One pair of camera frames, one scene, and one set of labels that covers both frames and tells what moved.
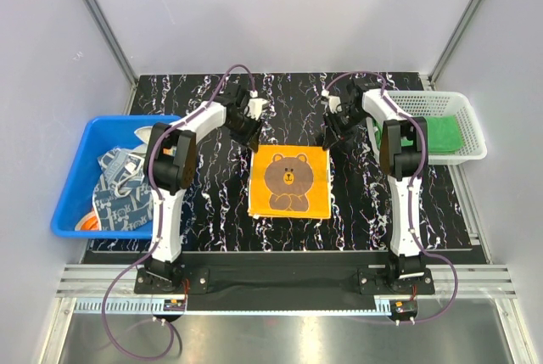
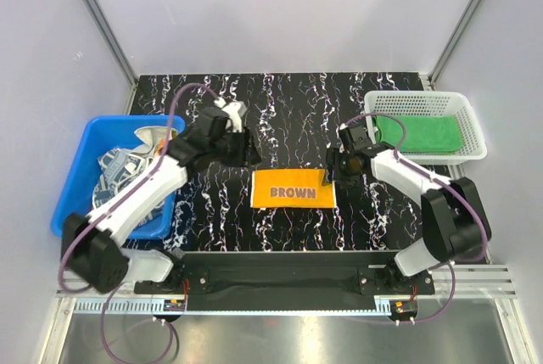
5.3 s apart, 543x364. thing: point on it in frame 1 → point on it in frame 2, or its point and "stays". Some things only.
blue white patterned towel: x=123 y=197 stays
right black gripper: x=333 y=133 → x=333 y=159
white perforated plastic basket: x=454 y=129 stays
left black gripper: x=250 y=137 → x=247 y=154
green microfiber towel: x=443 y=135 stays
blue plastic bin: x=103 y=133 stays
